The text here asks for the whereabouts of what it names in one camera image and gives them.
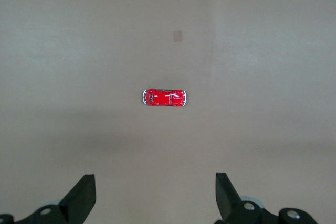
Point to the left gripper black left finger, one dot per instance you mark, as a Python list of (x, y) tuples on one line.
[(78, 203)]

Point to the red beetle toy car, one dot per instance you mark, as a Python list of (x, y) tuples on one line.
[(162, 98)]

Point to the small brown tape patch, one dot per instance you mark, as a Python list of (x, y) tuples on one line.
[(177, 36)]

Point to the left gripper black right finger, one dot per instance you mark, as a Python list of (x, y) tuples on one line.
[(228, 203)]

